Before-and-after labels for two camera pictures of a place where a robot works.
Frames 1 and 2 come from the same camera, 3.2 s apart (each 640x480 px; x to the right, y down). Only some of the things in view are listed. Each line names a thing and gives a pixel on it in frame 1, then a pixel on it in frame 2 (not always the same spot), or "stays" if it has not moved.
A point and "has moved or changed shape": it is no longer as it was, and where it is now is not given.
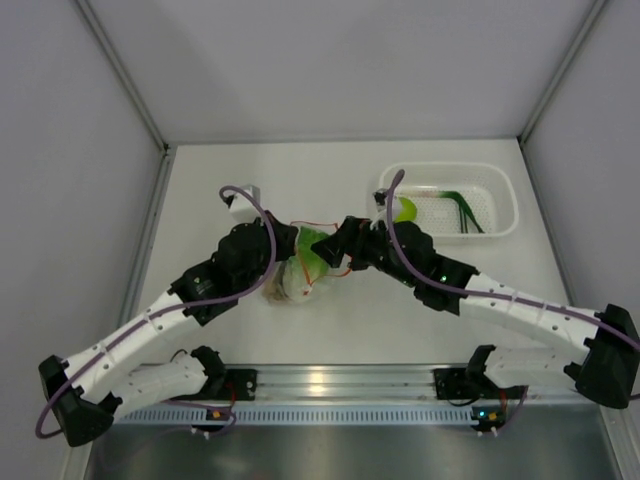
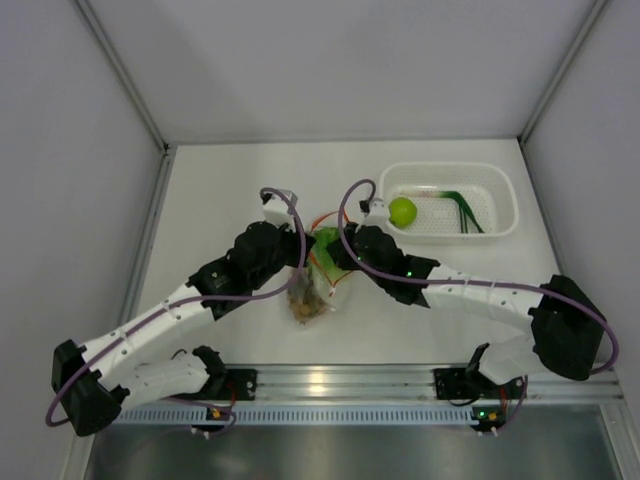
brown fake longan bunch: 273,293 to 306,307
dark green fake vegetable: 465,210 stays
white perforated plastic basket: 460,200 stays
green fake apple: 408,211 stays
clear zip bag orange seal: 296,279 has moved or changed shape
